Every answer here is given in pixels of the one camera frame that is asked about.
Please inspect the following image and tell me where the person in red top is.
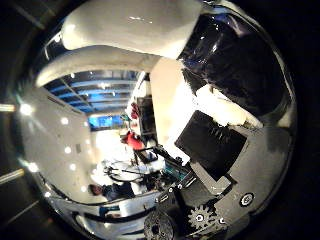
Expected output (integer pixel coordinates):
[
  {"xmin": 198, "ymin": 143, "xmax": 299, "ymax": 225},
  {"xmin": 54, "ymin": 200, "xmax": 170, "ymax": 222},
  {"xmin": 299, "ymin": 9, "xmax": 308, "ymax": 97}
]
[{"xmin": 121, "ymin": 130, "xmax": 146, "ymax": 152}]

